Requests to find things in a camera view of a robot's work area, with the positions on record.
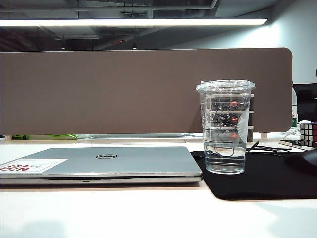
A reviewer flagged white red laptop sticker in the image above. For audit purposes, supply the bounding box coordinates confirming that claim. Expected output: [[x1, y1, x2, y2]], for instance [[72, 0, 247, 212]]
[[0, 158, 68, 173]]

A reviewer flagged long ceiling light strip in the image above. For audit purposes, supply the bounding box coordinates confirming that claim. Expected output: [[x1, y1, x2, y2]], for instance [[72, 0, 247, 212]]
[[0, 17, 269, 27]]

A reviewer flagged silver Dell laptop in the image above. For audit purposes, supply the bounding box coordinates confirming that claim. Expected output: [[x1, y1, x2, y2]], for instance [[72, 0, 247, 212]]
[[0, 146, 204, 185]]

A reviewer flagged black mouse pad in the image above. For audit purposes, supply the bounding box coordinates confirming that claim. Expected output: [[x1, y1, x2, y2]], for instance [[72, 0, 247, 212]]
[[190, 149, 317, 201]]

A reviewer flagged black monitor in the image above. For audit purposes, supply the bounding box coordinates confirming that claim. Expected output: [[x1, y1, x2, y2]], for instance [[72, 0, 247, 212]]
[[293, 83, 317, 123]]

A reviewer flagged brown fabric desk divider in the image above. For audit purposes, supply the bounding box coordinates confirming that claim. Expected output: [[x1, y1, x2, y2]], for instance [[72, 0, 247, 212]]
[[0, 47, 294, 135]]

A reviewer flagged white drawer organizer frame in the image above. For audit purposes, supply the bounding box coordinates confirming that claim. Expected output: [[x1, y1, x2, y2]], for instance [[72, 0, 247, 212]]
[[247, 93, 255, 144]]

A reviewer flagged black mouse cable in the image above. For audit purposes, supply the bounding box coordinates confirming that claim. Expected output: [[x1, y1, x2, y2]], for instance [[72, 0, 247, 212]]
[[244, 140, 293, 156]]

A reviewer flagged clear plastic cup with lid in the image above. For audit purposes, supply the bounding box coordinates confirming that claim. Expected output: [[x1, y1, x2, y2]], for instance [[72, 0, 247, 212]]
[[195, 79, 256, 175]]

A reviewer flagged black computer mouse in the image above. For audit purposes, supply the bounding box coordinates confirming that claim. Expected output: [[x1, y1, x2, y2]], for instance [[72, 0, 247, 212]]
[[284, 149, 317, 172]]

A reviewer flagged Rubik's cube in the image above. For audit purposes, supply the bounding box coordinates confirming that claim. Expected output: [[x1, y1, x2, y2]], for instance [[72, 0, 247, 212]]
[[297, 119, 317, 149]]

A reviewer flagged clear water bottle green label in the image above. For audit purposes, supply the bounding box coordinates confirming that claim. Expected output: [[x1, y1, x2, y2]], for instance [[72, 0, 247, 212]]
[[291, 87, 299, 130]]

